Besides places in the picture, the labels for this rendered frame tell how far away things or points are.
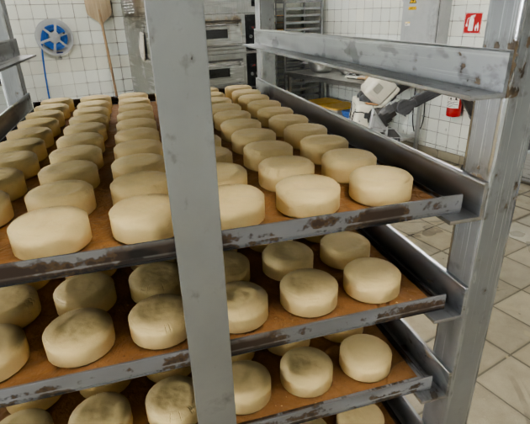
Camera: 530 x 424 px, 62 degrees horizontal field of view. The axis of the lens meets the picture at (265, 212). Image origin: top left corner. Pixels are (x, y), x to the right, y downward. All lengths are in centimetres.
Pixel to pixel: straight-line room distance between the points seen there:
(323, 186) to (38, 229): 20
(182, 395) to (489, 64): 35
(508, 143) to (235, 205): 20
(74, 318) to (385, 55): 36
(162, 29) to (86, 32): 593
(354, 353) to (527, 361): 226
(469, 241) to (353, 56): 24
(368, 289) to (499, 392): 209
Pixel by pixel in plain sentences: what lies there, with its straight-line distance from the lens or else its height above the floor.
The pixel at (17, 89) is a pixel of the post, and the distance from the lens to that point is 88.
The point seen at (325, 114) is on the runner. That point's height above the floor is 151.
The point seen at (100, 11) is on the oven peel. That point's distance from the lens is 615.
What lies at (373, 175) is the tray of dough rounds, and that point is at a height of 151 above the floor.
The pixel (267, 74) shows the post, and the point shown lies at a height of 152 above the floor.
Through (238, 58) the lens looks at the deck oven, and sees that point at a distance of 575.
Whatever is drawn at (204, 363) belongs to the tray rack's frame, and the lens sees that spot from 34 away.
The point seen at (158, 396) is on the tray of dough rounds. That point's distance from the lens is 43.
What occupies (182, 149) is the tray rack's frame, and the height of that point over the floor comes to 156.
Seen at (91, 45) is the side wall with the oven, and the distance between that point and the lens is 619.
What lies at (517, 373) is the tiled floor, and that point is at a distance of 259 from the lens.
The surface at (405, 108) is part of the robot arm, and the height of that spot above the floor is 117.
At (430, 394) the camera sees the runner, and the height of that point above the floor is 131.
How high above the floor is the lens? 163
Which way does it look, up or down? 24 degrees down
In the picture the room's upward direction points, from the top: 2 degrees counter-clockwise
